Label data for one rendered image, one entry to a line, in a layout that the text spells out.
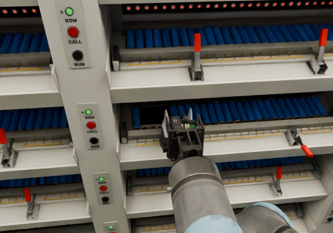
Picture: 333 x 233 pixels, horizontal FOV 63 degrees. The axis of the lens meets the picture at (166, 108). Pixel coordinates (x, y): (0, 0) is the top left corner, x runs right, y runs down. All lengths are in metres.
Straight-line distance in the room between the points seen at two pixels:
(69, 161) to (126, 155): 0.14
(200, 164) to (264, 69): 0.28
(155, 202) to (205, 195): 0.42
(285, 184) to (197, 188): 0.54
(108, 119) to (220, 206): 0.30
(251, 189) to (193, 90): 0.43
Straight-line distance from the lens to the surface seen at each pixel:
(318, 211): 1.05
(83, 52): 0.52
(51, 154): 0.72
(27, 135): 0.74
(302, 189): 0.95
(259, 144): 0.74
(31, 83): 0.60
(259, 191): 0.90
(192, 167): 0.46
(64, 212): 0.86
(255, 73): 0.61
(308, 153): 0.72
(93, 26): 0.50
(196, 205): 0.41
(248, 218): 0.56
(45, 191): 0.87
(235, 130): 0.72
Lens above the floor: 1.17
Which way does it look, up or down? 34 degrees down
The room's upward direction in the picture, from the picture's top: straight up
